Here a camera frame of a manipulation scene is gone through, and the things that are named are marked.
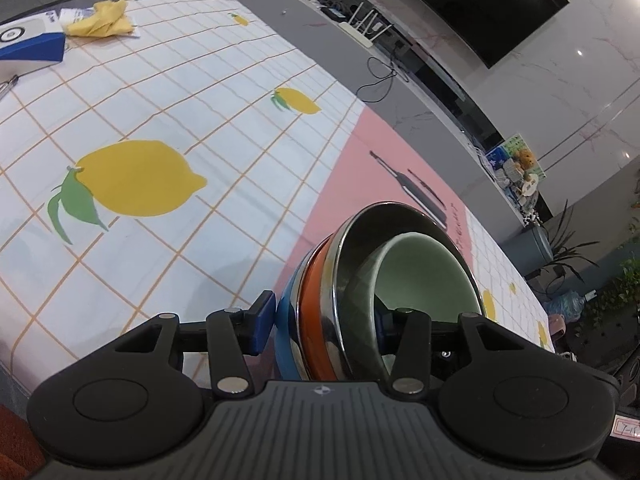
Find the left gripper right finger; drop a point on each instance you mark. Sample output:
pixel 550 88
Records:
pixel 406 335

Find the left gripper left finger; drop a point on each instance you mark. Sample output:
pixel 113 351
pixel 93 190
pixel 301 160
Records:
pixel 233 334

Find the blue steel bowl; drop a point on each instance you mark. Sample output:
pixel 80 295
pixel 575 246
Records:
pixel 289 357

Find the green ceramic bowl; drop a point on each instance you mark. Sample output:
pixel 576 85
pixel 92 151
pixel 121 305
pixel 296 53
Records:
pixel 414 271

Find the grey trash bin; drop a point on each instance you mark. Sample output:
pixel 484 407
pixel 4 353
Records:
pixel 530 250

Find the pink stool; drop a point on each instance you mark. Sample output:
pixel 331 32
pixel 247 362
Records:
pixel 557 331

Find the water bottle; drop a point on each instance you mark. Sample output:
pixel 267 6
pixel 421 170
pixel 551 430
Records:
pixel 569 305

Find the right corner potted plant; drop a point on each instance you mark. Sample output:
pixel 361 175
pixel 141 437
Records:
pixel 564 253

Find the checkered lemon tablecloth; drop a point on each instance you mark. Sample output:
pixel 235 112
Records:
pixel 187 170

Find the teddy bear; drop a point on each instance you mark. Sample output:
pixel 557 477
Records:
pixel 525 159

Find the white wifi router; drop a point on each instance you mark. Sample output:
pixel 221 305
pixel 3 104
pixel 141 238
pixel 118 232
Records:
pixel 366 29

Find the yellow cloth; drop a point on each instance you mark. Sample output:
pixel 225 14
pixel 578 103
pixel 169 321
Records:
pixel 104 19

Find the blue white box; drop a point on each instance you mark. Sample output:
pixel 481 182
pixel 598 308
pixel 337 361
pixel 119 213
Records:
pixel 33 43

